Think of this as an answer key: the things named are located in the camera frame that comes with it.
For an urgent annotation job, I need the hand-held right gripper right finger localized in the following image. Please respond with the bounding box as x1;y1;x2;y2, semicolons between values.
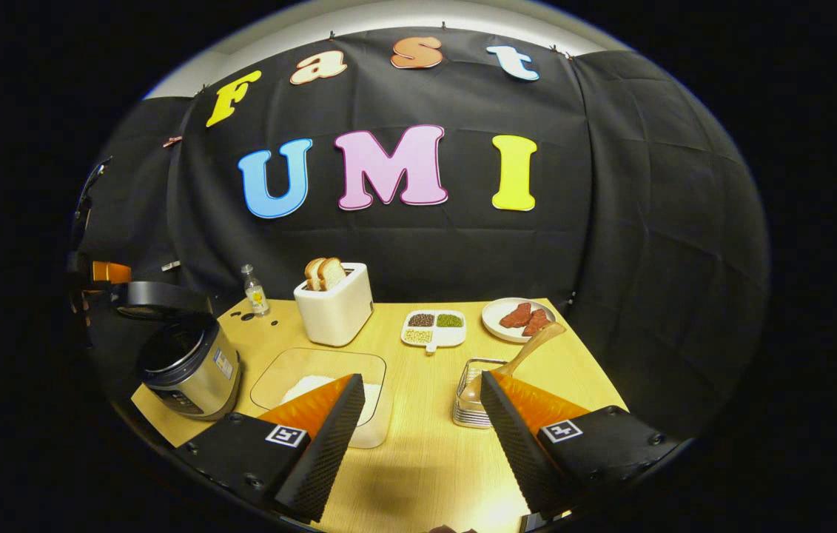
480;370;682;519

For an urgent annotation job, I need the small glass bottle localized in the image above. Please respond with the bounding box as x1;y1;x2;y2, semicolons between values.
242;264;270;318

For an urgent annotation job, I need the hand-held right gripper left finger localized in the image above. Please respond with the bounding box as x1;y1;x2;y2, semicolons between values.
175;373;366;523

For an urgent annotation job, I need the dark grey rice cooker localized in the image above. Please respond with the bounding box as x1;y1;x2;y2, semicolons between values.
111;280;242;421

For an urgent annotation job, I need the white rice heap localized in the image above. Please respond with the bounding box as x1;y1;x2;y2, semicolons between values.
281;375;382;427

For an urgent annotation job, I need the metal wire chopstick holder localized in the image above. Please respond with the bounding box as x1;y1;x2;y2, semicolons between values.
453;358;508;429

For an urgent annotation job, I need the wooden spoon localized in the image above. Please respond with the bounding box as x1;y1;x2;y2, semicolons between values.
463;322;567;405

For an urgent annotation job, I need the white divided dish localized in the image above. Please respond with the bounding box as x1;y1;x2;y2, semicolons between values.
401;309;467;354

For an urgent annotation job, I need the white toaster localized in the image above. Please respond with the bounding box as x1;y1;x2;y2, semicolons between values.
294;262;374;347

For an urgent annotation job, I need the clear plastic box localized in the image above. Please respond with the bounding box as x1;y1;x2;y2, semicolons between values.
249;347;394;449

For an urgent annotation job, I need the white round plate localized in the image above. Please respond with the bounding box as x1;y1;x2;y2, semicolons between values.
482;298;557;343

